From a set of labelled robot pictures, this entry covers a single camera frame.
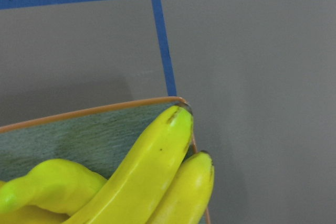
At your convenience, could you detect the grey square plate orange rim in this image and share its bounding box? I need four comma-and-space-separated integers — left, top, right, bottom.
0, 96, 212, 224

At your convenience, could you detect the yellow banana top basket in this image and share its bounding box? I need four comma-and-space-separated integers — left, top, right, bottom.
66, 103, 193, 223

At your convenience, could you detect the yellow banana front basket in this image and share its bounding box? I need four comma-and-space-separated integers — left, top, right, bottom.
147, 151, 215, 224

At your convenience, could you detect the yellow banana basket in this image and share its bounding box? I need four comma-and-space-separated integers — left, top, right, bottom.
147, 151, 215, 224
66, 103, 193, 223

